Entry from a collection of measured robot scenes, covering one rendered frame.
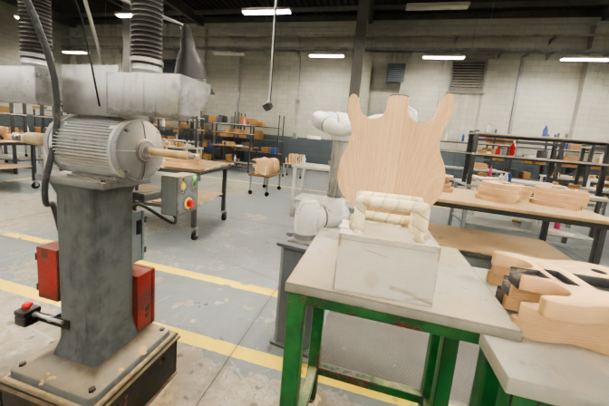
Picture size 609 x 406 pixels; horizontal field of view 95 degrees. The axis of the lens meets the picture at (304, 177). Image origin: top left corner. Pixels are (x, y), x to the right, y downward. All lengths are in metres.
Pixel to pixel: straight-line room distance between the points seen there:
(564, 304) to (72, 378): 1.73
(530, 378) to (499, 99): 12.23
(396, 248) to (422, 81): 11.64
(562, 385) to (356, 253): 0.49
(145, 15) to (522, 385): 1.44
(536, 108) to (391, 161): 12.37
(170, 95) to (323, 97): 11.41
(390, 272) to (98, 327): 1.28
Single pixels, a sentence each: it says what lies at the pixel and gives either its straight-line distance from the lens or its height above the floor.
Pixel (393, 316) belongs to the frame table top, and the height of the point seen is 0.88.
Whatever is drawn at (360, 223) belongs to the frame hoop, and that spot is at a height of 1.13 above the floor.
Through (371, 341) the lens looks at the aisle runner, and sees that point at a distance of 2.30.
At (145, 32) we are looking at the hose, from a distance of 1.21.
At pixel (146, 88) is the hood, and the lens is 1.12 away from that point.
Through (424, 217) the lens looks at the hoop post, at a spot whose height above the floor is 1.17.
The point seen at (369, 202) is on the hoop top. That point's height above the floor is 1.20.
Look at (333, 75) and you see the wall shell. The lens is 12.42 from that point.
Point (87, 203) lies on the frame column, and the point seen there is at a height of 1.02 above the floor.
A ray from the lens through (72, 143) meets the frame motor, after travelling 1.44.
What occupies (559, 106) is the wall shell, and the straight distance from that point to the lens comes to 13.57.
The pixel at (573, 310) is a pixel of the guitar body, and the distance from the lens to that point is 0.93.
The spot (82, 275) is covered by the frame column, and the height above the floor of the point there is 0.70.
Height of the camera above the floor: 1.36
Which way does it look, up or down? 8 degrees down
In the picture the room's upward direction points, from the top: 5 degrees clockwise
